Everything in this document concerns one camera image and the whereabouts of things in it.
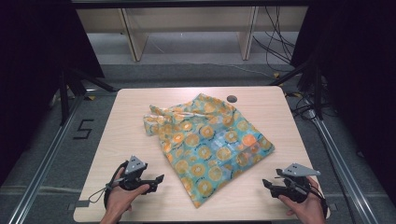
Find beige wooden furniture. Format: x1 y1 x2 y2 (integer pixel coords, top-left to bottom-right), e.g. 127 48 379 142
76 5 310 63

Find grey cord loop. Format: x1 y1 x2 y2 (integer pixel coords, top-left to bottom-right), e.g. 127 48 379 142
88 178 125 204

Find black floor cables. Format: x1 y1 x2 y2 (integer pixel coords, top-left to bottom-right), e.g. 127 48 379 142
251 5 297 73

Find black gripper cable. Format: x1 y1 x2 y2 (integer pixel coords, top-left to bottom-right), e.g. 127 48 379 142
306 181 330 219
103 160 129 210

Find dark curtain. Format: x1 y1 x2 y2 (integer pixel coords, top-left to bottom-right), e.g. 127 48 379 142
290 0 396 203
0 0 106 185

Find black metal stand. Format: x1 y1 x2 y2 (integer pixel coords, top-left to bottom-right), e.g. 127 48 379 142
58 66 119 126
268 58 324 121

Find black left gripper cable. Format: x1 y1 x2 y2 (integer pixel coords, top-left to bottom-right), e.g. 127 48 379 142
103 160 129 210

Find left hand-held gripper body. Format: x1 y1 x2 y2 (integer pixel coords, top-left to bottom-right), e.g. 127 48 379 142
118 155 157 192

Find black cables beside stand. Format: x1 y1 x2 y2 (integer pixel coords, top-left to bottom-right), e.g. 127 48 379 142
284 89 319 121

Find aluminium floor rail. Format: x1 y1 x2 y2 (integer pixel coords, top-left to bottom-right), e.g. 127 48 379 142
7 91 86 224
308 115 380 224

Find teal orange-print fabric bag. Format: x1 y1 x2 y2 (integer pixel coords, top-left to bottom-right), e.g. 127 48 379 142
143 92 276 209

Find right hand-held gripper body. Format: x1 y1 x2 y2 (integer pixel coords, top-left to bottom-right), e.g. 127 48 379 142
275 162 321 203

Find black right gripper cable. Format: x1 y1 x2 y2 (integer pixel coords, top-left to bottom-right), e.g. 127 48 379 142
306 181 330 219

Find person's right hand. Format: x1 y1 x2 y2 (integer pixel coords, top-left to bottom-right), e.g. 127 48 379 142
277 176 327 224

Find person's left hand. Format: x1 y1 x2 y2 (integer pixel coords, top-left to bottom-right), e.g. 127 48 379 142
101 176 150 224

